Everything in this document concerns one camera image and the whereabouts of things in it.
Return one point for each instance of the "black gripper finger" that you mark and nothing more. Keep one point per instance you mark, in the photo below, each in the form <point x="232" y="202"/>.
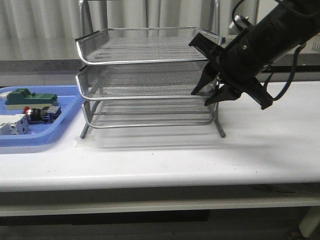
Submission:
<point x="207" y="76"/>
<point x="225" y="93"/>

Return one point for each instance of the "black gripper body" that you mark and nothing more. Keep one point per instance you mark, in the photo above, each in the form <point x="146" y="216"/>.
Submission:
<point x="235" y="66"/>

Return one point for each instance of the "silver mesh tray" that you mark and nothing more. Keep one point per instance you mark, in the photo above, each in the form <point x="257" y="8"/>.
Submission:
<point x="113" y="46"/>
<point x="126" y="113"/>
<point x="162" y="80"/>

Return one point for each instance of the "red emergency stop button switch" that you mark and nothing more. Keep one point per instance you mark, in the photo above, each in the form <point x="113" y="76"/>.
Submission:
<point x="47" y="114"/>

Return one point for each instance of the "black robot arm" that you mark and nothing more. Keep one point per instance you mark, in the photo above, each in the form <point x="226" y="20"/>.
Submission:
<point x="288" y="26"/>

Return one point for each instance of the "blue plastic tray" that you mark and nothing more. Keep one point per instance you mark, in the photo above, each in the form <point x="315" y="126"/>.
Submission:
<point x="70" y="101"/>

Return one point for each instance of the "white table leg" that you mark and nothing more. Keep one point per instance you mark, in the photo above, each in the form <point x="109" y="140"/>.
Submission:
<point x="310" y="221"/>

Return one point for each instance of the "green white electrical module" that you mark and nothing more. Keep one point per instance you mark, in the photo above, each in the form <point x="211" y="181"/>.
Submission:
<point x="22" y="97"/>

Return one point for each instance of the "dark steel back counter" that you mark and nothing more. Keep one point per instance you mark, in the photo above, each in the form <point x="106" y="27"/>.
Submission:
<point x="60" y="54"/>

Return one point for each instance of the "white circuit breaker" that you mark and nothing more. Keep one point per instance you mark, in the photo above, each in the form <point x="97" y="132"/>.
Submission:
<point x="16" y="124"/>

